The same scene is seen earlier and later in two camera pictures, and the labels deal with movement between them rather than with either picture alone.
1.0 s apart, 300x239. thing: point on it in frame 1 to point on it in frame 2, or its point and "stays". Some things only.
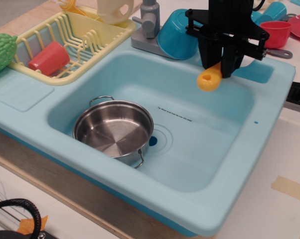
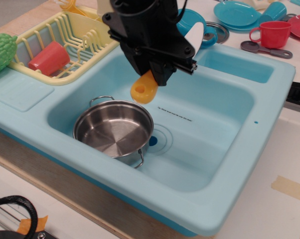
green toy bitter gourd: x=3 y=47 stays
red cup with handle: x=279 y=34 stays
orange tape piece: x=26 y=226 stays
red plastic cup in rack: x=53 y=57 stays
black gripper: x=226 y=32 to x=147 y=31
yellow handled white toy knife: x=210 y=79 to x=144 y=89
